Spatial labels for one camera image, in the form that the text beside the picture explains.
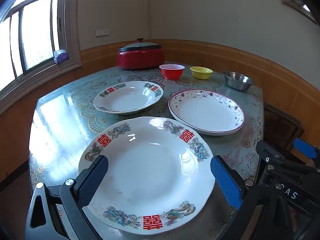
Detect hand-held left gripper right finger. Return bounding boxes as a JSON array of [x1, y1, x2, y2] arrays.
[[210, 155, 300, 240]]

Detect small white plate red characters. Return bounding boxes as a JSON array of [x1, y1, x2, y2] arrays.
[[93, 81, 164, 115]]

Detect stainless steel bowl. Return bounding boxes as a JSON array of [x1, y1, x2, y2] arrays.
[[223, 71, 254, 92]]

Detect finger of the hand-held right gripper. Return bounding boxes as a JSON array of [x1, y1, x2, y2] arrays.
[[293, 138, 320, 165], [255, 140, 300, 174]]

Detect large white plate red characters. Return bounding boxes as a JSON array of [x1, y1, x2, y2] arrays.
[[78, 116, 216, 235]]

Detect purple tissue box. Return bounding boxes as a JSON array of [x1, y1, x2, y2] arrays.
[[53, 50, 68, 64]]

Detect yellow plastic bowl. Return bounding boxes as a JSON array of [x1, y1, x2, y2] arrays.
[[190, 66, 213, 79]]

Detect white plate purple floral rim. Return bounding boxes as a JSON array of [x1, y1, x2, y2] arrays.
[[168, 89, 246, 136]]

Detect red plastic bowl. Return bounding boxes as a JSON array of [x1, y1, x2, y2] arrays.
[[159, 64, 185, 80]]

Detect window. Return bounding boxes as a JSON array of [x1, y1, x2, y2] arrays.
[[0, 0, 83, 108]]

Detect red electric pot with lid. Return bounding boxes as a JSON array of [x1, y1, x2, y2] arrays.
[[117, 38, 165, 70]]

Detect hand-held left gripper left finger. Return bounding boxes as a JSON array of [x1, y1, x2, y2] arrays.
[[25, 155, 109, 240]]

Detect dark wooden chair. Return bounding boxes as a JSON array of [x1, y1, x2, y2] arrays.
[[262, 102, 305, 155]]

